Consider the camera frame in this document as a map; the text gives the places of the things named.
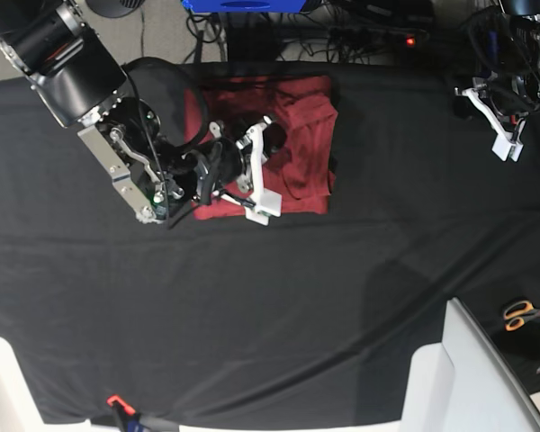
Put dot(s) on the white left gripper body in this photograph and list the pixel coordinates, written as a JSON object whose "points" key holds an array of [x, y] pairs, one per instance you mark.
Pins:
{"points": [[504, 102]]}

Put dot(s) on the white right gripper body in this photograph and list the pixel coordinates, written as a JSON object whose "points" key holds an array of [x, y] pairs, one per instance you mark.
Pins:
{"points": [[228, 168]]}

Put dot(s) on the red long-sleeve T-shirt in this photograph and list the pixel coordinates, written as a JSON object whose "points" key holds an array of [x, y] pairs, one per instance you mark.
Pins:
{"points": [[303, 107]]}

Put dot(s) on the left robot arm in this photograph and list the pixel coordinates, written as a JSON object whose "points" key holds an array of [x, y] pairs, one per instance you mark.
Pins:
{"points": [[505, 39]]}

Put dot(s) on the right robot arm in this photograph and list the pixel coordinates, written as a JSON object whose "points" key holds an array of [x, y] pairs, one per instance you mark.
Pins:
{"points": [[83, 86]]}

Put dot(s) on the white power strip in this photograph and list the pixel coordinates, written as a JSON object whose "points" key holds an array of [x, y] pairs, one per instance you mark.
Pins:
{"points": [[369, 37]]}

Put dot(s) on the blue plastic box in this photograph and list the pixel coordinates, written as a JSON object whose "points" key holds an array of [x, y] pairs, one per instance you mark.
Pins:
{"points": [[243, 6]]}

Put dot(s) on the black round stand base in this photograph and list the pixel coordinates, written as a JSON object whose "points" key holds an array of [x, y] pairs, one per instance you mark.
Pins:
{"points": [[114, 9]]}

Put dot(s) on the white foam block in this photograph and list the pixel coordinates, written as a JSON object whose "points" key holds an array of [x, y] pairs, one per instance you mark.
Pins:
{"points": [[462, 383]]}

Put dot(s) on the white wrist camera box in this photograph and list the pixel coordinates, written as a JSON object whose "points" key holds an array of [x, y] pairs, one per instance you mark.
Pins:
{"points": [[507, 150]]}

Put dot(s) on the yellow-handled scissors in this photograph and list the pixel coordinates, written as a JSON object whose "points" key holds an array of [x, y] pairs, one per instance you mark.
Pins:
{"points": [[518, 314]]}

